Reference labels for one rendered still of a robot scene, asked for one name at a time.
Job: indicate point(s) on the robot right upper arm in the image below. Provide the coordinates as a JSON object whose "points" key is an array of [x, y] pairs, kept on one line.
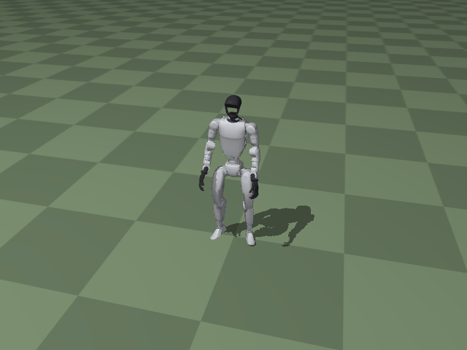
{"points": [[213, 126]]}

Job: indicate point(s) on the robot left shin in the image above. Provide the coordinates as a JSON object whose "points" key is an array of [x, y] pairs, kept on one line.
{"points": [[249, 217]]}

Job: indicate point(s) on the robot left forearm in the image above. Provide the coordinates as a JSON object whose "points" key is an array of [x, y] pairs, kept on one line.
{"points": [[255, 164]]}

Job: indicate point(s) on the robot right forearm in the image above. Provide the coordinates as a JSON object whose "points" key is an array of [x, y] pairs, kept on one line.
{"points": [[207, 157]]}

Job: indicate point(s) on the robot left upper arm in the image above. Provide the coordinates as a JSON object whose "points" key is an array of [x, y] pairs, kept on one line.
{"points": [[252, 130]]}

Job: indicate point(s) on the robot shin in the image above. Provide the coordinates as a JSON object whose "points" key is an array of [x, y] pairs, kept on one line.
{"points": [[249, 217], [219, 216]]}

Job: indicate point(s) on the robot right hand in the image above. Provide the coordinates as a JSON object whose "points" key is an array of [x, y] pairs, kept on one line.
{"points": [[201, 180]]}

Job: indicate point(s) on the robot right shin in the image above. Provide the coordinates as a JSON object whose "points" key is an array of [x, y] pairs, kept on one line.
{"points": [[219, 216]]}

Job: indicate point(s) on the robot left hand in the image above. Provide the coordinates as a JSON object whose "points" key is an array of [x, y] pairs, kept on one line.
{"points": [[254, 186]]}

